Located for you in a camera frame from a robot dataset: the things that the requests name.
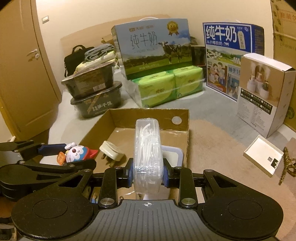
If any Doraemon figurine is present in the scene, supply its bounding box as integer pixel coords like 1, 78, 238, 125
57, 142, 99, 166

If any square white night light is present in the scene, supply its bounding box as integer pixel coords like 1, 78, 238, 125
162, 145, 184, 167

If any cream power plug adapter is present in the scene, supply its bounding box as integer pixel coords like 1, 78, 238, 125
99, 141, 125, 162

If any open cardboard tray box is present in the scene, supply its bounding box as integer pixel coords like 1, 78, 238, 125
80, 108, 189, 200

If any wooden door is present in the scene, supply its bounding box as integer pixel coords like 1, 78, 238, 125
1, 1, 62, 140

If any lower black instant food bowl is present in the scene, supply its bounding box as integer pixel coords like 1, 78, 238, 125
70, 81, 122, 118

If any black instant food bowl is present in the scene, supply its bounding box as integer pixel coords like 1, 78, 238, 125
62, 61, 114, 99
70, 81, 122, 118

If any upper black instant food bowl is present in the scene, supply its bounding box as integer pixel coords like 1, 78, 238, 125
62, 61, 114, 99

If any green tissue pack left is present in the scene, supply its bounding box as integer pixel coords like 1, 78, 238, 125
132, 71, 177, 108

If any green tissue pack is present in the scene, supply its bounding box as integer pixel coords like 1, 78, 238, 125
132, 71, 177, 108
173, 65, 204, 98

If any white shallow box lid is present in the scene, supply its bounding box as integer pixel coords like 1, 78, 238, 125
243, 135, 283, 177

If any green tissue pack right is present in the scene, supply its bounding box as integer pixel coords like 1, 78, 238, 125
173, 65, 204, 98

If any black laptop bag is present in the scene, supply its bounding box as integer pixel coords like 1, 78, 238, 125
64, 45, 94, 77

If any gold hair claw clip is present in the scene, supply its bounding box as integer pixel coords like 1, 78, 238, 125
278, 147, 296, 185

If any white humidifier product box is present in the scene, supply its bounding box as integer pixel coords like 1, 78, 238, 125
237, 53, 295, 138

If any cow picture milk box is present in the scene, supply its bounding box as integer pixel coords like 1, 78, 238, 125
111, 18, 192, 80

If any blue milk carton box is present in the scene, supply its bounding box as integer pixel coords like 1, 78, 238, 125
203, 22, 264, 101

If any large brown cardboard box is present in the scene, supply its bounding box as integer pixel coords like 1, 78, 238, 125
270, 1, 295, 131

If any grey folded strap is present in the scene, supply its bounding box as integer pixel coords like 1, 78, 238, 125
84, 43, 115, 62

